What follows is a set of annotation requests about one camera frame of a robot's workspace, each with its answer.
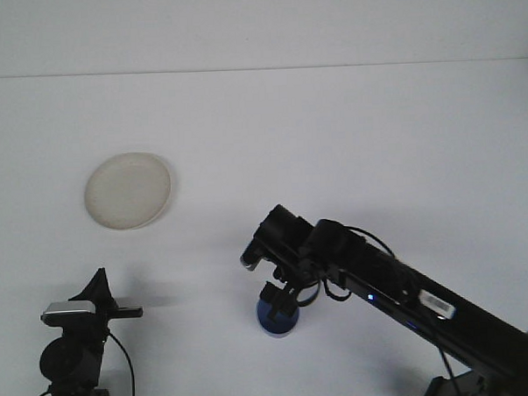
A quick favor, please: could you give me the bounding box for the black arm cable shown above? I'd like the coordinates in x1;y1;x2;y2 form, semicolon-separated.
105;329;137;396
291;223;460;392

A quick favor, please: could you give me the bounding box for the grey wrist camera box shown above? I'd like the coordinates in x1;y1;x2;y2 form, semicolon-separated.
239;244;263;273
39;300;99;328

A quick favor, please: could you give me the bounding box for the pale round plate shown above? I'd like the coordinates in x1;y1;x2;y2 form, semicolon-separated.
81;149;178;233

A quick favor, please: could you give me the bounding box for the pale blue cup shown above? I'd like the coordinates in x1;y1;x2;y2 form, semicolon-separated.
254;292;302;339

